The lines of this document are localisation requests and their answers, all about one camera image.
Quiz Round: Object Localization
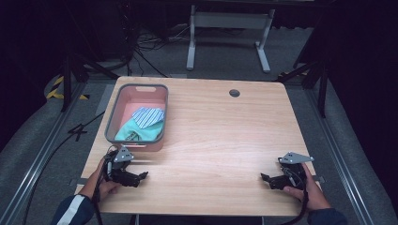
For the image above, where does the white metal desk frame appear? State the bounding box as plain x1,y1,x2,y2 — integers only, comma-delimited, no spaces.
186,4,277,75

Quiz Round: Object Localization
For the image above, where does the person's right hand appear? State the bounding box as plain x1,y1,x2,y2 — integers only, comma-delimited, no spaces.
283,172,332,213

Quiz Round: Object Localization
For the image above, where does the aluminium floor rail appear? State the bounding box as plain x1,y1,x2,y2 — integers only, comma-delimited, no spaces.
0,82,88,225
304,88,376,225

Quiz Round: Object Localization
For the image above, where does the yellow black hazard tape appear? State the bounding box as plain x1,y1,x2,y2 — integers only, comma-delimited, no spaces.
45,75,90,101

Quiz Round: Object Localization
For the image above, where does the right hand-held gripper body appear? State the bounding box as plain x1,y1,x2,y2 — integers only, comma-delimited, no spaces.
277,151,315,190

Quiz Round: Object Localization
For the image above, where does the person's left hand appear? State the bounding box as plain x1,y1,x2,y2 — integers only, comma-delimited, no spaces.
78,157,122,202

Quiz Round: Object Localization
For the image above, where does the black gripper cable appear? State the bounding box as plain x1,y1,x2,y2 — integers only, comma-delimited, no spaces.
92,146,119,225
278,165,310,225

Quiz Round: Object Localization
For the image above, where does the bundle of black floor cables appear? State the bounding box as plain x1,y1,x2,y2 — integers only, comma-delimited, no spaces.
125,18,195,79

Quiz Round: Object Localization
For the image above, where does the blue white striped cloth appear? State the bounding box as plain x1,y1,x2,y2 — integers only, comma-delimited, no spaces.
131,106,166,130

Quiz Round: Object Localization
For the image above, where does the black metal stand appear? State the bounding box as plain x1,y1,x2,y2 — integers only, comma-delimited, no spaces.
275,55,329,119
60,46,120,113

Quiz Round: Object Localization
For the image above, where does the teal cloth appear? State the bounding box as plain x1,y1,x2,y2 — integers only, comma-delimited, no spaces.
114,117,164,143

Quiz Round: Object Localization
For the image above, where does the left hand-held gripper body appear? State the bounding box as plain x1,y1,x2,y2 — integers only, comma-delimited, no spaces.
104,145,135,186

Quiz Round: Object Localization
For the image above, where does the pink basket with grey rim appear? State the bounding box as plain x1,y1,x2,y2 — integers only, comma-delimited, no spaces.
104,82,170,153

